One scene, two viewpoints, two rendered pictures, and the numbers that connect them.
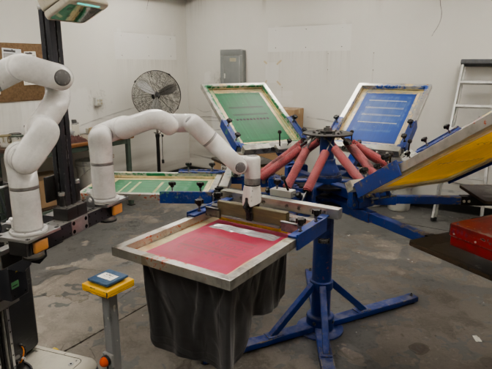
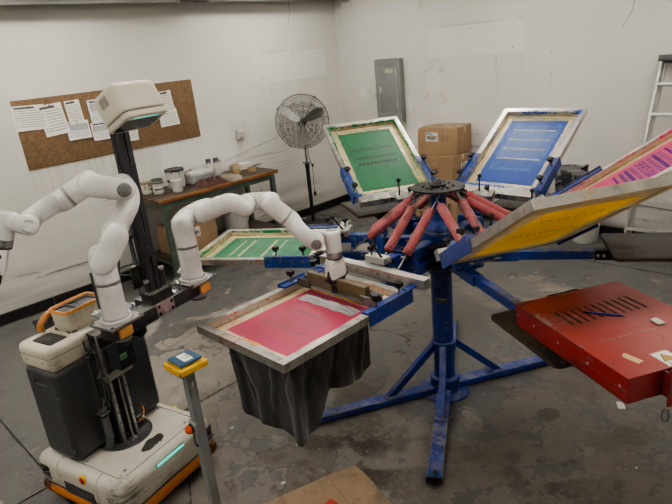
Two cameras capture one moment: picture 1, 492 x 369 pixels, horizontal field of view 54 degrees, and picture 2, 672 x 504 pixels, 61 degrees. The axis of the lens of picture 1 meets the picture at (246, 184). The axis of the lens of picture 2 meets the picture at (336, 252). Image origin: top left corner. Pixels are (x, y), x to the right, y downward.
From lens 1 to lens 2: 0.73 m
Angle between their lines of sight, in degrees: 13
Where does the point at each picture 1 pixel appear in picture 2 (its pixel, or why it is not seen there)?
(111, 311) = (190, 387)
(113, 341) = (195, 412)
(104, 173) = (188, 256)
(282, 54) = (444, 60)
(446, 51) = (642, 45)
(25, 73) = (92, 191)
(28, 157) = (103, 262)
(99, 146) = (180, 232)
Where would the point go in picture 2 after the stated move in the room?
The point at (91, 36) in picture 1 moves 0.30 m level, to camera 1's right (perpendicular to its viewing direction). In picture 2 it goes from (227, 64) to (252, 62)
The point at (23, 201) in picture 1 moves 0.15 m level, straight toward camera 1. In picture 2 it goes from (106, 296) to (102, 311)
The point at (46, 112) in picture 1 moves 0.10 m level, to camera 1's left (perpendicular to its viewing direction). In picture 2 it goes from (117, 218) to (93, 219)
